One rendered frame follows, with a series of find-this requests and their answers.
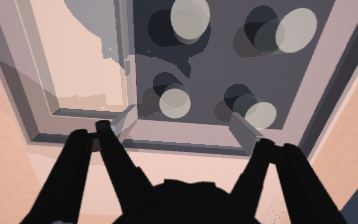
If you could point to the shallow rectangular tray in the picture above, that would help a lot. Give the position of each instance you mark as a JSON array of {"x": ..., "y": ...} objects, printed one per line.
[{"x": 81, "y": 53}]

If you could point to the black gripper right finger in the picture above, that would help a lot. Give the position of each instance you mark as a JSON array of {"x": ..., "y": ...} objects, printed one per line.
[{"x": 307, "y": 201}]

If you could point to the translucent grey cylinder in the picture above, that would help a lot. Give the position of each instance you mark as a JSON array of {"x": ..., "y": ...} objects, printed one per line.
[
  {"x": 175, "y": 101},
  {"x": 286, "y": 34},
  {"x": 259, "y": 113},
  {"x": 189, "y": 19}
]

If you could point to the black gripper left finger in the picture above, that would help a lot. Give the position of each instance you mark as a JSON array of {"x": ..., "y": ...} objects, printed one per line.
[{"x": 59, "y": 200}]

